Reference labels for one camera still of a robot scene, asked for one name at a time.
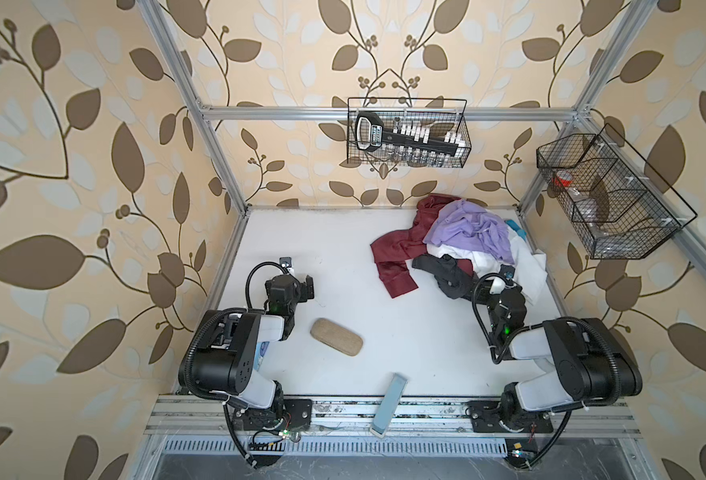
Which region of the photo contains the white cloth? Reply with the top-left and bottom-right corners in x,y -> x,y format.
427,229 -> 547,305

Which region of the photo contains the light blue rectangular block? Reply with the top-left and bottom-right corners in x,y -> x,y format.
370,373 -> 408,438

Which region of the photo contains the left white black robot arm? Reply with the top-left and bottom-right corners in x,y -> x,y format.
178,257 -> 315,416

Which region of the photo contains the aluminium front rail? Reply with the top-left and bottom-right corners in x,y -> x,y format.
142,394 -> 642,439

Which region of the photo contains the back black wire basket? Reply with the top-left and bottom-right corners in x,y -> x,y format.
347,96 -> 472,169

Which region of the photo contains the maroon cloth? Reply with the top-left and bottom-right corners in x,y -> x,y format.
371,195 -> 458,298

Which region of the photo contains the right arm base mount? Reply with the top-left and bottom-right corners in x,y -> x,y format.
465,400 -> 555,435

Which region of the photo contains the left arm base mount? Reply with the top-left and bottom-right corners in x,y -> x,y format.
232,397 -> 313,451

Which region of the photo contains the black cloth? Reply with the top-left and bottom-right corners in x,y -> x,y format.
412,253 -> 479,300

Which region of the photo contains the purple cloth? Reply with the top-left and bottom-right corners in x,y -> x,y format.
423,199 -> 514,263

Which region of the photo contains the teal cloth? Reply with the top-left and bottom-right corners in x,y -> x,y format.
505,219 -> 528,240

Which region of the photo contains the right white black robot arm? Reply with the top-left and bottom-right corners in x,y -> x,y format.
468,273 -> 643,430

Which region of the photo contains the black socket holder tool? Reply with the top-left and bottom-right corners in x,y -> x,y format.
352,111 -> 470,155

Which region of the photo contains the black wire basket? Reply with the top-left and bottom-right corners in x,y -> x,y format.
536,124 -> 697,260
347,96 -> 472,169

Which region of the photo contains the right black wire basket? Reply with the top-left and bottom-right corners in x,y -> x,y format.
536,124 -> 697,260

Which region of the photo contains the blue patterned small card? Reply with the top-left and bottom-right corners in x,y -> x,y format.
254,342 -> 270,371

